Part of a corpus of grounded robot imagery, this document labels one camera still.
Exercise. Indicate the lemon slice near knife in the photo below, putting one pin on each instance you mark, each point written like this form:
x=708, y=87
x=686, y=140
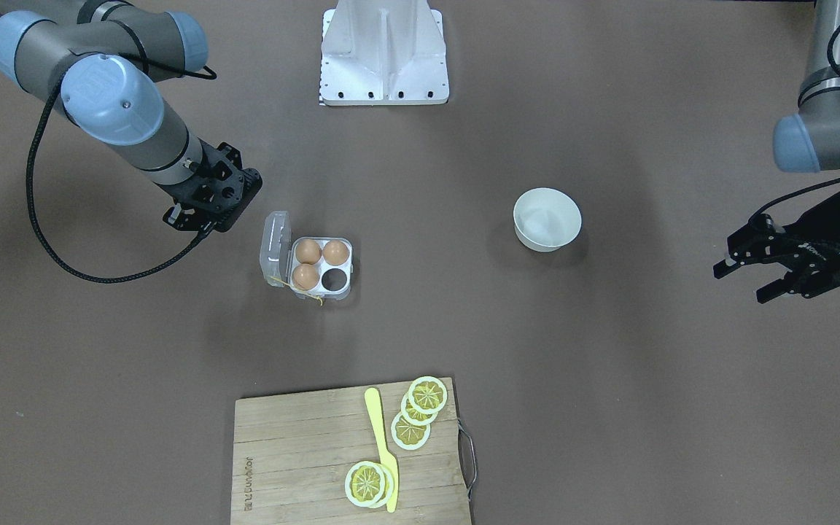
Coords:
x=369, y=484

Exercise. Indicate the white bowl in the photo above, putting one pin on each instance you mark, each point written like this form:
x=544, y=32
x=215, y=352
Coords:
x=546, y=219

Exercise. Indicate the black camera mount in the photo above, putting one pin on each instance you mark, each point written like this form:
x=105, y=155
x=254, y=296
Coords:
x=216, y=192

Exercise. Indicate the brown egg in box front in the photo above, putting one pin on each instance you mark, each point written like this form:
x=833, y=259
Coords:
x=308, y=251

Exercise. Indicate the yellow plastic knife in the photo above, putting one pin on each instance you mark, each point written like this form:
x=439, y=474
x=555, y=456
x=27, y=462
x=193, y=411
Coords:
x=374, y=408

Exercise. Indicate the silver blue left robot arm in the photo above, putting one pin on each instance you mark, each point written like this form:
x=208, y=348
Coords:
x=806, y=142

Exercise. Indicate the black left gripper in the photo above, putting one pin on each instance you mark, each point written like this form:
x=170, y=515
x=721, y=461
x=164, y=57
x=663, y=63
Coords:
x=832, y=251

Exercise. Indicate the lemon slice front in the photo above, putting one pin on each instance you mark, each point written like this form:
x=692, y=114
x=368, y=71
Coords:
x=427, y=395

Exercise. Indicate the lemon slice middle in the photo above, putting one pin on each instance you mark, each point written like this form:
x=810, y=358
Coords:
x=407, y=435

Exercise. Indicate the white mounting plate bottom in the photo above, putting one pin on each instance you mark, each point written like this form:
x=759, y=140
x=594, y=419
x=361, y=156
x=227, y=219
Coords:
x=383, y=53

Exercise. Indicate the clear plastic egg box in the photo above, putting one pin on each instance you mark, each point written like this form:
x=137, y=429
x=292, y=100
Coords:
x=277, y=260

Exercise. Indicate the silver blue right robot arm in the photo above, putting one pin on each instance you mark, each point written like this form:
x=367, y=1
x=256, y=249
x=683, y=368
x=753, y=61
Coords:
x=102, y=61

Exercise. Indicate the wooden cutting board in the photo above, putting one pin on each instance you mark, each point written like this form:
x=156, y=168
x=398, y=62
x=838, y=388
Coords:
x=292, y=451

